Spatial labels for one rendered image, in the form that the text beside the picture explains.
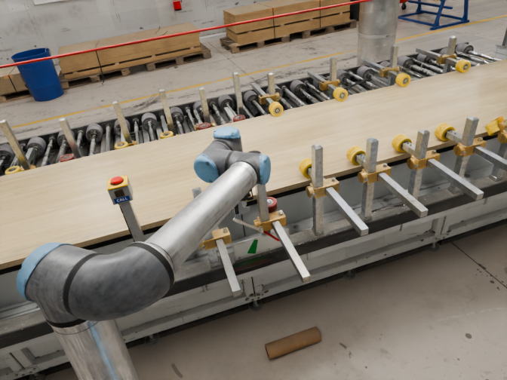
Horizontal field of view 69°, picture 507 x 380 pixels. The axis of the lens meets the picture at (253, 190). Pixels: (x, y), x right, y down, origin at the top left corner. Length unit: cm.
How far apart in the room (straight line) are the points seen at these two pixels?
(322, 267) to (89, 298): 180
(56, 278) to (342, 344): 174
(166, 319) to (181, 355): 22
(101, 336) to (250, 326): 153
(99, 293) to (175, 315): 157
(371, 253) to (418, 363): 65
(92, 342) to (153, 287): 21
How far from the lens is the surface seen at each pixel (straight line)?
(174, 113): 283
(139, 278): 68
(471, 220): 283
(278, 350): 212
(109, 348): 88
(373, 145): 160
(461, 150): 194
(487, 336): 243
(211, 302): 222
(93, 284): 68
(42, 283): 75
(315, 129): 219
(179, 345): 232
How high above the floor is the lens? 189
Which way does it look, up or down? 35 degrees down
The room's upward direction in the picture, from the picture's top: 8 degrees counter-clockwise
